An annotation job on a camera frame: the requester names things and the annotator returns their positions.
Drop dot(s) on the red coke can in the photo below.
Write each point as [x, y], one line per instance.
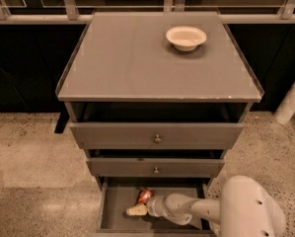
[144, 195]

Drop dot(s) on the brass middle drawer knob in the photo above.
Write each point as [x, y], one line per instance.
[156, 170]

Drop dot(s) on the metal window railing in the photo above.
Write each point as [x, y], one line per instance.
[80, 11]

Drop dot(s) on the grey top drawer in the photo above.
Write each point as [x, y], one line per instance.
[140, 135]

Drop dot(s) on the grey middle drawer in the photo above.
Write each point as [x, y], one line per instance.
[143, 167]

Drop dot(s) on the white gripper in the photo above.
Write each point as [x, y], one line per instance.
[156, 205]

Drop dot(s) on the grey drawer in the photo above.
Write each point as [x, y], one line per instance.
[121, 193]
[143, 167]
[140, 135]

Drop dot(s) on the brass drawer knob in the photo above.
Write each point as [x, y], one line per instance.
[157, 139]
[156, 170]

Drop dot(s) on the brass top drawer knob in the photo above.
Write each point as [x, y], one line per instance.
[157, 139]

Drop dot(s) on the grey bottom drawer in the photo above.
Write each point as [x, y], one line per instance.
[121, 193]

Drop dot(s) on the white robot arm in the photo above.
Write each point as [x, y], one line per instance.
[255, 194]

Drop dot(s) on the grey drawer cabinet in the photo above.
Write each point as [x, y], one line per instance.
[125, 70]

